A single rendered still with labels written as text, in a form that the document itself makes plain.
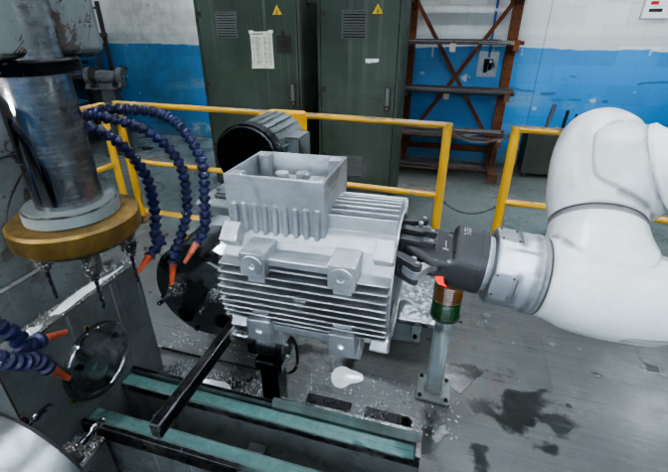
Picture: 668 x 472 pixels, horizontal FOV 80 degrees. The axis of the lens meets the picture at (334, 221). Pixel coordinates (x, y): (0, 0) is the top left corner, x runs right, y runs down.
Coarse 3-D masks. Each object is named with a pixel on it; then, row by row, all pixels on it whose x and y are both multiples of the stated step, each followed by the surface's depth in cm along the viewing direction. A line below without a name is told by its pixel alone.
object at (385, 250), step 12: (408, 204) 52; (228, 228) 46; (240, 228) 46; (228, 240) 45; (240, 240) 46; (384, 240) 41; (384, 252) 41; (396, 252) 42; (384, 264) 42; (240, 324) 50; (372, 348) 46; (384, 348) 46
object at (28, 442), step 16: (0, 416) 49; (0, 432) 47; (16, 432) 48; (32, 432) 48; (0, 448) 46; (16, 448) 46; (32, 448) 47; (48, 448) 48; (64, 448) 54; (80, 448) 55; (0, 464) 45; (16, 464) 45; (32, 464) 46; (48, 464) 47; (64, 464) 48
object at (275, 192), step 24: (240, 168) 48; (264, 168) 52; (288, 168) 53; (312, 168) 52; (336, 168) 46; (240, 192) 45; (264, 192) 44; (288, 192) 43; (312, 192) 43; (336, 192) 47; (240, 216) 47; (264, 216) 45; (288, 216) 45; (312, 216) 44
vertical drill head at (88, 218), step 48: (48, 0) 50; (48, 48) 50; (0, 96) 50; (48, 96) 51; (48, 144) 52; (48, 192) 55; (96, 192) 59; (48, 240) 54; (96, 240) 56; (96, 288) 61
